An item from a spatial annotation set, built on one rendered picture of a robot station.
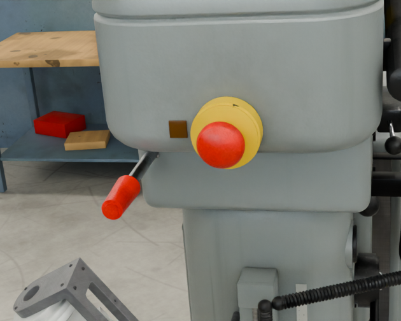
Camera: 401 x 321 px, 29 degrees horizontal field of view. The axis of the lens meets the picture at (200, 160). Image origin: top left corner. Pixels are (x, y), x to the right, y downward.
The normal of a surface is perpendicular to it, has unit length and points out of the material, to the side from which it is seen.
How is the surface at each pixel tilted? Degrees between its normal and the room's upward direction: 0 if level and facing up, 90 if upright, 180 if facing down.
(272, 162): 90
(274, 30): 90
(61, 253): 0
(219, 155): 95
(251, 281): 0
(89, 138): 0
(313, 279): 90
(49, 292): 32
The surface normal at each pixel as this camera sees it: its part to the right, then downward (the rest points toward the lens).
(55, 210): -0.07, -0.92
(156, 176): -0.21, 0.38
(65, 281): -0.58, -0.73
